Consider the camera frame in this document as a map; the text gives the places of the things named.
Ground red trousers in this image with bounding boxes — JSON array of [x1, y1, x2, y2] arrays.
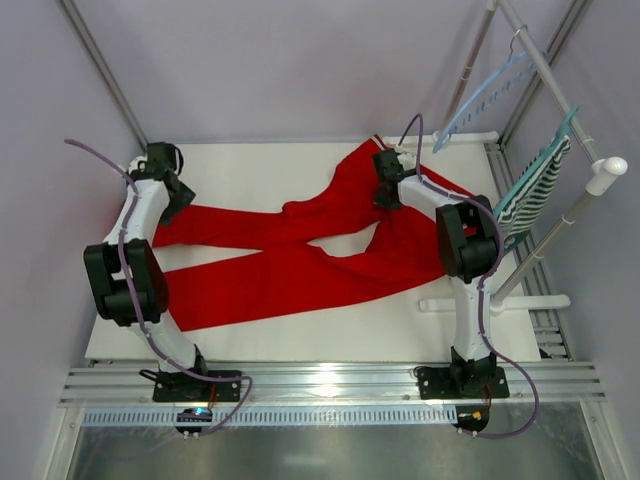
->
[[153, 135, 444, 331]]

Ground aluminium mounting rail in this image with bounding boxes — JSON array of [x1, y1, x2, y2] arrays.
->
[[59, 360, 605, 407]]

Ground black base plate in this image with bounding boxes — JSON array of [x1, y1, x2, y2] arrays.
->
[[414, 366, 510, 400], [148, 370, 241, 403]]

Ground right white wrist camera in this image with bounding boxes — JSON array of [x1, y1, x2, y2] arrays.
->
[[394, 146, 416, 169]]

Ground white clothes rack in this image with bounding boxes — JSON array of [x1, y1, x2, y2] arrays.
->
[[382, 0, 628, 319]]

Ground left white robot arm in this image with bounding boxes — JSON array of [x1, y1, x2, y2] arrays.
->
[[73, 141, 207, 402]]

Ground teal hanger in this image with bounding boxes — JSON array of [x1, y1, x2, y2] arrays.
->
[[492, 104, 581, 251]]

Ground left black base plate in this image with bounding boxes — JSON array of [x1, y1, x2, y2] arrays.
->
[[148, 370, 241, 403]]

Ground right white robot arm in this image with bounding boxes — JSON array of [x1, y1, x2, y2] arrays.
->
[[373, 149, 503, 400]]

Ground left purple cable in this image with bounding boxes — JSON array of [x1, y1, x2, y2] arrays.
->
[[63, 138, 254, 437]]

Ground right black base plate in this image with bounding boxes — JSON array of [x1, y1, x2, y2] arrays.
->
[[414, 366, 510, 400]]

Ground green white striped garment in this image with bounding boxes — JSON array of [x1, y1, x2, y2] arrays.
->
[[494, 134, 572, 236]]

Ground slotted cable duct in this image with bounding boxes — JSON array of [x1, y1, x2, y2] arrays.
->
[[81, 404, 457, 429]]

